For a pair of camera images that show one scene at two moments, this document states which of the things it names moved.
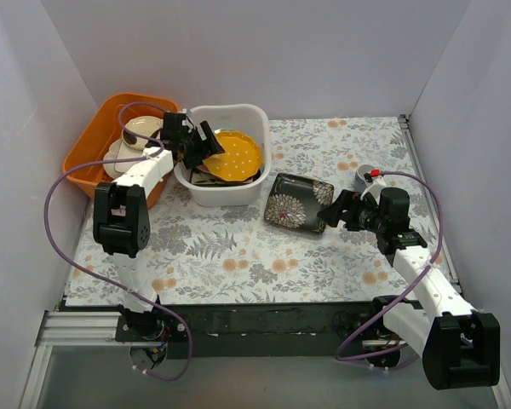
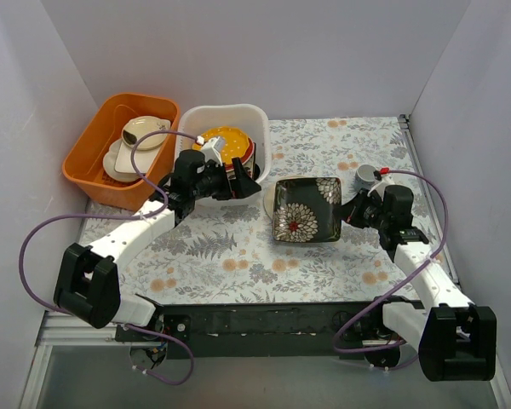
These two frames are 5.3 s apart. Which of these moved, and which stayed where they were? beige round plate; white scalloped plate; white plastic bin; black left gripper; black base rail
Moved: black left gripper
Stayed: black base rail; white plastic bin; white scalloped plate; beige round plate
